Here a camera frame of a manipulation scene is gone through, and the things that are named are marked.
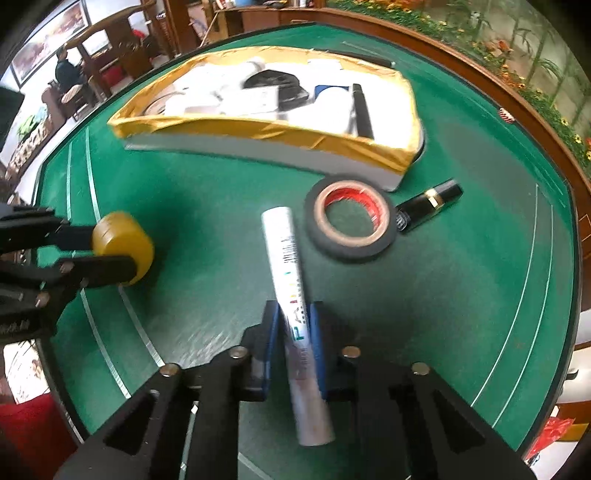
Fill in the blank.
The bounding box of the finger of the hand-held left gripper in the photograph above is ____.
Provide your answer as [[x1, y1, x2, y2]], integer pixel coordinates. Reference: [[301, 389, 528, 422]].
[[28, 255, 140, 315], [0, 207, 97, 254]]

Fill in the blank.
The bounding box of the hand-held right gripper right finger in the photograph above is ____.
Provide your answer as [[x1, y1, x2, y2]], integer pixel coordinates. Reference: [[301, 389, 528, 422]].
[[309, 301, 539, 480]]

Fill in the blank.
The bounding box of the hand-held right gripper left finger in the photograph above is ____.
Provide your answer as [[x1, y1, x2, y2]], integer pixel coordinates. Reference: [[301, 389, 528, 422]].
[[53, 300, 282, 480]]

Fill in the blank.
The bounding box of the yellow tape roll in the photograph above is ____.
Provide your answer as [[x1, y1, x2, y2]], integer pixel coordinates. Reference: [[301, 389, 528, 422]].
[[91, 211, 155, 286]]

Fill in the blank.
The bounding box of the white marker tube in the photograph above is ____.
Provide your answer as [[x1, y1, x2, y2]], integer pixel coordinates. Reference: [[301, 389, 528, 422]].
[[261, 206, 335, 448]]

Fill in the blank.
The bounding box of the yellow taped foam box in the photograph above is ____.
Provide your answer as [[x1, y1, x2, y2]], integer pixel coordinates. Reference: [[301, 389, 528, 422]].
[[107, 46, 424, 192]]

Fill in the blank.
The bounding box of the white plastic medicine bottle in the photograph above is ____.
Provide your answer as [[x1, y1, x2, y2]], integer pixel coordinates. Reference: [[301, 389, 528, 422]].
[[233, 60, 262, 81], [318, 90, 356, 134]]

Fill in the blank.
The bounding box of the black pen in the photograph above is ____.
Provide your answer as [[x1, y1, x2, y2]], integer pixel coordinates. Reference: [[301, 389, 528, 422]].
[[351, 83, 376, 140]]

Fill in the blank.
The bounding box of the black plastic case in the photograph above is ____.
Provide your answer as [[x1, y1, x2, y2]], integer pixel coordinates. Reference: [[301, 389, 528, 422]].
[[242, 69, 310, 112]]

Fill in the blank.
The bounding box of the blue and white carton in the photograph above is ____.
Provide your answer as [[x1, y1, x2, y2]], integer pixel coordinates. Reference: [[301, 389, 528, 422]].
[[314, 84, 352, 102]]

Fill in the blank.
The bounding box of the red cloth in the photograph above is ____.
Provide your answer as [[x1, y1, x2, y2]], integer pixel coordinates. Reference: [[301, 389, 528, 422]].
[[0, 392, 79, 480]]

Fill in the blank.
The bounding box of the black tape roll red core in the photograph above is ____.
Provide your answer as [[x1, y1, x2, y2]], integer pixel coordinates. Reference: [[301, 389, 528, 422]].
[[304, 175, 398, 259]]

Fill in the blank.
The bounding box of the wooden chair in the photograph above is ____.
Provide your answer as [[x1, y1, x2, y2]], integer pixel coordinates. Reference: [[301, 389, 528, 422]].
[[65, 0, 160, 109]]

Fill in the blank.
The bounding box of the black and gold lipstick tube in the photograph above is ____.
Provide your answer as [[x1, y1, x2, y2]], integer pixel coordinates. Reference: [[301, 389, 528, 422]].
[[394, 180, 464, 234]]

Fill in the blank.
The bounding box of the red plastic bag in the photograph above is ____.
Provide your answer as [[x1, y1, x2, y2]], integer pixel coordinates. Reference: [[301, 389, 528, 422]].
[[524, 415, 575, 464]]

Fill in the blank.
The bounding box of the wooden cabinet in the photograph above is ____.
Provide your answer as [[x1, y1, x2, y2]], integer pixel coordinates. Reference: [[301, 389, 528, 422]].
[[212, 2, 324, 35]]

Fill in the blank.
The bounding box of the framed wall picture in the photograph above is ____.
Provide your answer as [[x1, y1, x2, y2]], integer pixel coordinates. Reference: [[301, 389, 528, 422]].
[[9, 0, 90, 86]]

